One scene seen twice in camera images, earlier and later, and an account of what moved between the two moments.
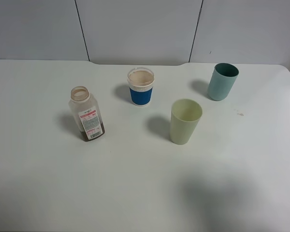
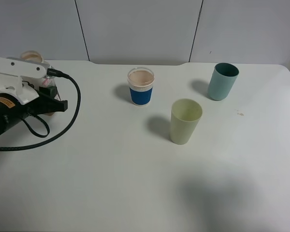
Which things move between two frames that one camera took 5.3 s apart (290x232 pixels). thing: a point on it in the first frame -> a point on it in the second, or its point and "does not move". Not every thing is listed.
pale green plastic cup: [185, 114] does not move
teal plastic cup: [223, 78] does not move
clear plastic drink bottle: [87, 113] -> [47, 81]
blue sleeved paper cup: [140, 81] does not move
